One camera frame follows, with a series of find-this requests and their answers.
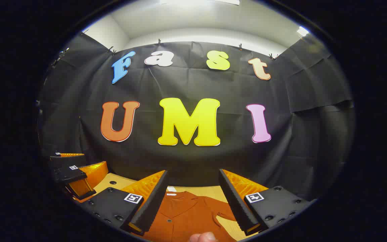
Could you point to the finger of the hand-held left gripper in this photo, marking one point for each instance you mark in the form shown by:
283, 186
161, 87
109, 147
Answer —
67, 174
66, 161

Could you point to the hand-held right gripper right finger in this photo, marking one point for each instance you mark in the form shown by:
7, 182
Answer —
235, 205

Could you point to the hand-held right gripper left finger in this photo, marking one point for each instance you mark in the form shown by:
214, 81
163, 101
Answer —
155, 205

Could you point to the orange knit garment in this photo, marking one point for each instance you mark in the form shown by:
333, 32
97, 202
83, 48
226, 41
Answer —
186, 215

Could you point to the black backdrop cloth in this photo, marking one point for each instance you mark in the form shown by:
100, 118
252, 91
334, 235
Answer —
193, 84

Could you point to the ceiling light panel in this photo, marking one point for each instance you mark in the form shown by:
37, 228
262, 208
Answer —
213, 1

